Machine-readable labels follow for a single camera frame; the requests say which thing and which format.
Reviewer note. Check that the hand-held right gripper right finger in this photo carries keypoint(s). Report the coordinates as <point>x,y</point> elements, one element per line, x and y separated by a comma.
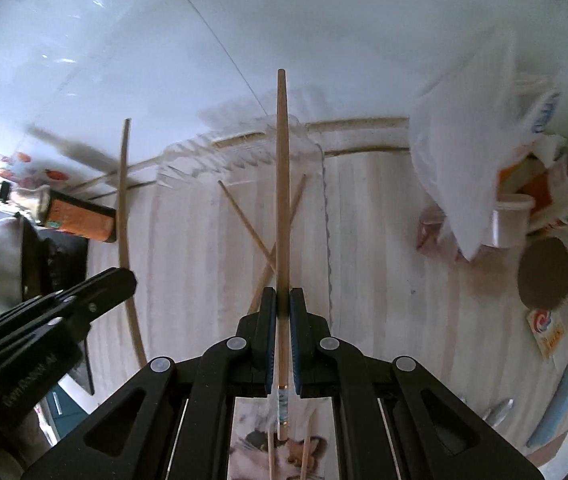
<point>297,340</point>

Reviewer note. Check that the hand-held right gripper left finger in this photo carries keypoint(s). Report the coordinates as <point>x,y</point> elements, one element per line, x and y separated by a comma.
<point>268,340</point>

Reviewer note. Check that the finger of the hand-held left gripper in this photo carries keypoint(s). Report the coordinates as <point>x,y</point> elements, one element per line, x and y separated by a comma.
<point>98,307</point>
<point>113,280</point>

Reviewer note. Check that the clear plastic utensil tray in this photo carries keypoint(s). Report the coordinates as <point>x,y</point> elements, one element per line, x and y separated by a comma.
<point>198,170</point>

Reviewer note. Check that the wooden chopstick with patterned end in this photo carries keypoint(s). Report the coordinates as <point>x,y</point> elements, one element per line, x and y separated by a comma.
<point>282,185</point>

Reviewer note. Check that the plain wooden chopstick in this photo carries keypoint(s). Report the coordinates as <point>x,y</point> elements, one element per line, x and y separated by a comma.
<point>246,222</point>
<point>269,270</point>

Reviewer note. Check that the orange cylindrical can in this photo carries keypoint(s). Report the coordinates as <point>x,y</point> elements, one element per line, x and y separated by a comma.
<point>78,217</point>

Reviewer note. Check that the metal wok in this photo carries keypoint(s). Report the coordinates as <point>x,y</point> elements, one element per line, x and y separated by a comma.
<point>6,260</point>

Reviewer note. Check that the cat print picture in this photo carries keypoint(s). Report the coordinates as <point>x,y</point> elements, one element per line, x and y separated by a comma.
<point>249,447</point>

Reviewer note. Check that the pink packet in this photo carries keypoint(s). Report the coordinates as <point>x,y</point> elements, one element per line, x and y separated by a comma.
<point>434,232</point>

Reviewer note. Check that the metal spoon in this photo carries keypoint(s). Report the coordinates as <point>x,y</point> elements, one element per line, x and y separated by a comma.
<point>499,410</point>

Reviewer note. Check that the white packet with red logo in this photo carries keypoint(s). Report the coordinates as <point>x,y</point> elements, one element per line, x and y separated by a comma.
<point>544,332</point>

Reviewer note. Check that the white plastic bag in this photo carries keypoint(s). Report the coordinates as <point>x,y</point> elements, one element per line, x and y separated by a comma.
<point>464,150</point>

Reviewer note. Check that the brown round lid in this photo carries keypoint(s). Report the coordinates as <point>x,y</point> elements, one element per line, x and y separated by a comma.
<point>545,272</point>

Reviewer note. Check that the light blue plastic utensil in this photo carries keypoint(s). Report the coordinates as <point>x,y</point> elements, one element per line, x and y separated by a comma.
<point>561,400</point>

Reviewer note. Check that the orange box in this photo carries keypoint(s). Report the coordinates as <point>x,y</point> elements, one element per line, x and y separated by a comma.
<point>524,175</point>

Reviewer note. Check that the colourful wall sticker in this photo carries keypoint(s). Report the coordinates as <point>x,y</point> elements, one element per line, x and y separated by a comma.
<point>23,170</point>

